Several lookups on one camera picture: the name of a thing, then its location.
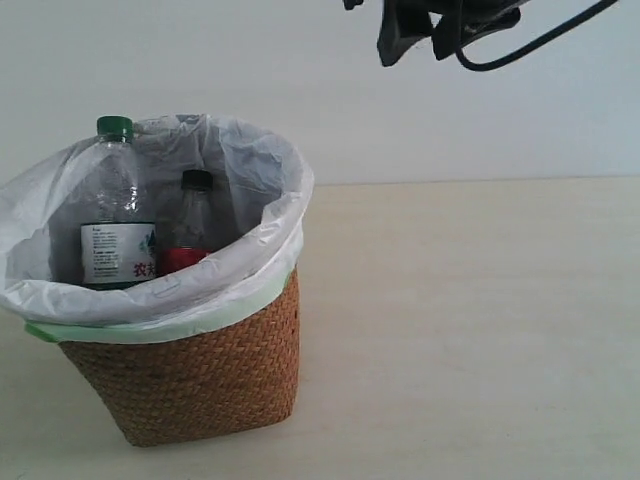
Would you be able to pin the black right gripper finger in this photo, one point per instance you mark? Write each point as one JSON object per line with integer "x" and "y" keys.
{"x": 404, "y": 23}

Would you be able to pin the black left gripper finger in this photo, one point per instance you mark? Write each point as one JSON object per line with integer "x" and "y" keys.
{"x": 458, "y": 28}

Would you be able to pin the red label plastic bottle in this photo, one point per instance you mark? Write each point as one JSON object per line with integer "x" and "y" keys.
{"x": 192, "y": 233}

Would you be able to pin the green label plastic bottle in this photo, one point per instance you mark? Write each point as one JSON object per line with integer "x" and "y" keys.
{"x": 118, "y": 235}

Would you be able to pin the white plastic bin liner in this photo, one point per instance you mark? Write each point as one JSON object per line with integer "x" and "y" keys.
{"x": 263, "y": 189}

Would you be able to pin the woven wicker waste basket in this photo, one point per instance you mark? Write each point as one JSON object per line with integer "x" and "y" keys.
{"x": 242, "y": 377}

